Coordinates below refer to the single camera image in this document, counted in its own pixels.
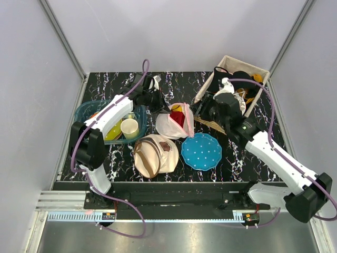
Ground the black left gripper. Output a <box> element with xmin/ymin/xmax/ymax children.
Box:
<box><xmin>143</xmin><ymin>87</ymin><xmax>172</xmax><ymax>114</ymax></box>

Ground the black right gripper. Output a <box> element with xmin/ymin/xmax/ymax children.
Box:
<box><xmin>189</xmin><ymin>91</ymin><xmax>229</xmax><ymax>130</ymax></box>

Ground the yellow bra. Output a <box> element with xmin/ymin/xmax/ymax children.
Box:
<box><xmin>171</xmin><ymin>105</ymin><xmax>182</xmax><ymax>112</ymax></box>

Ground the white mesh laundry bag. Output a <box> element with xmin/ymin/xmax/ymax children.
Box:
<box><xmin>155</xmin><ymin>103</ymin><xmax>194</xmax><ymax>140</ymax></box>

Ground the red bra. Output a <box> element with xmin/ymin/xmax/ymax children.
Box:
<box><xmin>170</xmin><ymin>109</ymin><xmax>185</xmax><ymax>128</ymax></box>

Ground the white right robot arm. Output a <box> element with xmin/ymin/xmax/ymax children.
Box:
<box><xmin>191</xmin><ymin>92</ymin><xmax>333</xmax><ymax>223</ymax></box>

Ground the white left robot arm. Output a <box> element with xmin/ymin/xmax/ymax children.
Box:
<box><xmin>68</xmin><ymin>74</ymin><xmax>169</xmax><ymax>209</ymax></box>

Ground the pink beige bra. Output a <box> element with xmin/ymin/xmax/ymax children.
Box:
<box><xmin>234</xmin><ymin>94</ymin><xmax>246</xmax><ymax>115</ymax></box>

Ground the black bra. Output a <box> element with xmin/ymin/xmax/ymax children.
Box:
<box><xmin>207</xmin><ymin>67</ymin><xmax>252</xmax><ymax>93</ymax></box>

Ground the yellow black garment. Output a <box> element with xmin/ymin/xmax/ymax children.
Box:
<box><xmin>242</xmin><ymin>74</ymin><xmax>263</xmax><ymax>105</ymax></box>

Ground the teal plastic bin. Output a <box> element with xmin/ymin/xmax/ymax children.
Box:
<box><xmin>74</xmin><ymin>100</ymin><xmax>147</xmax><ymax>145</ymax></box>

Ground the cream paper cup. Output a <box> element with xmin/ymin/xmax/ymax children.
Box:
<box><xmin>121</xmin><ymin>119</ymin><xmax>139</xmax><ymax>140</ymax></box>

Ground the yellow dotted plate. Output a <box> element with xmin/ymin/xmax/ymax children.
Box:
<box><xmin>104</xmin><ymin>119</ymin><xmax>123</xmax><ymax>141</ymax></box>

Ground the blue dotted plate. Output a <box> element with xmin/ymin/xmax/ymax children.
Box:
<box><xmin>181</xmin><ymin>133</ymin><xmax>222</xmax><ymax>171</ymax></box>

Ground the cream capybara pouch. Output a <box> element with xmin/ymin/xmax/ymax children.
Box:
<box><xmin>133</xmin><ymin>134</ymin><xmax>179</xmax><ymax>179</ymax></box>

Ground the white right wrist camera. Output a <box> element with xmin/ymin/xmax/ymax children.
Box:
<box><xmin>219</xmin><ymin>77</ymin><xmax>235</xmax><ymax>94</ymax></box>

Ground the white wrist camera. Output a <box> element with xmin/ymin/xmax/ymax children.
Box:
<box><xmin>149</xmin><ymin>75</ymin><xmax>161</xmax><ymax>91</ymax></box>
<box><xmin>219</xmin><ymin>77</ymin><xmax>235</xmax><ymax>94</ymax></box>

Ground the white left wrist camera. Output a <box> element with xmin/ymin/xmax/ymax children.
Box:
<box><xmin>149</xmin><ymin>75</ymin><xmax>161</xmax><ymax>91</ymax></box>

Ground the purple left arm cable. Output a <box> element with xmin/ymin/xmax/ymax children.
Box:
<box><xmin>71</xmin><ymin>59</ymin><xmax>151</xmax><ymax>238</ymax></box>

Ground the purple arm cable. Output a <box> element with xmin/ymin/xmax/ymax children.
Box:
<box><xmin>71</xmin><ymin>59</ymin><xmax>151</xmax><ymax>238</ymax></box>
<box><xmin>229</xmin><ymin>78</ymin><xmax>336</xmax><ymax>229</ymax></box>

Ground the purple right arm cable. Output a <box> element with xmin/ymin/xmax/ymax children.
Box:
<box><xmin>229</xmin><ymin>78</ymin><xmax>336</xmax><ymax>229</ymax></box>

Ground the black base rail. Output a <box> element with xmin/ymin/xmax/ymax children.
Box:
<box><xmin>51</xmin><ymin>180</ymin><xmax>272</xmax><ymax>221</ymax></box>

